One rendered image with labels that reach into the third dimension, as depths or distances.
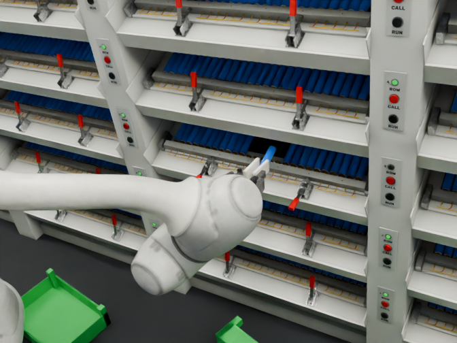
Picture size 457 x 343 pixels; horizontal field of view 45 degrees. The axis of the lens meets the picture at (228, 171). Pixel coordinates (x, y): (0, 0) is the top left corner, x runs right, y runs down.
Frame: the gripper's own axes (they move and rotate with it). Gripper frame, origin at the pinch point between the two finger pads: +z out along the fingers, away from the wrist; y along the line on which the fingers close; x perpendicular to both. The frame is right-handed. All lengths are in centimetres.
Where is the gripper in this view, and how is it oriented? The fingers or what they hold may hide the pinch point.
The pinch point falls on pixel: (256, 171)
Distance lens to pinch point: 127.4
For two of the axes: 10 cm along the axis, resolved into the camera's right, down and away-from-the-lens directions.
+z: 5.1, -4.6, 7.3
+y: -8.6, -2.0, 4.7
